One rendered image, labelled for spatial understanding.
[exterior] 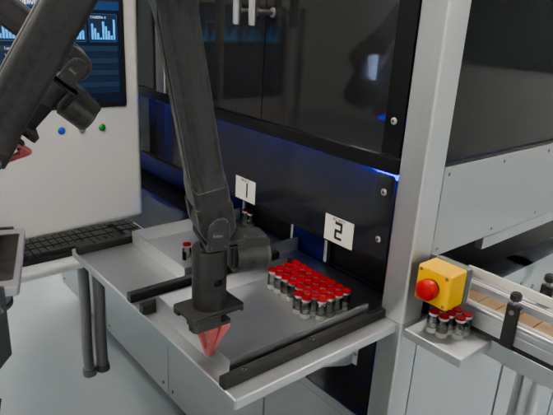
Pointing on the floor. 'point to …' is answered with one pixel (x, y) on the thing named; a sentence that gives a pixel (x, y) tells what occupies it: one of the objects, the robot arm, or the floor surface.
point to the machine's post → (418, 192)
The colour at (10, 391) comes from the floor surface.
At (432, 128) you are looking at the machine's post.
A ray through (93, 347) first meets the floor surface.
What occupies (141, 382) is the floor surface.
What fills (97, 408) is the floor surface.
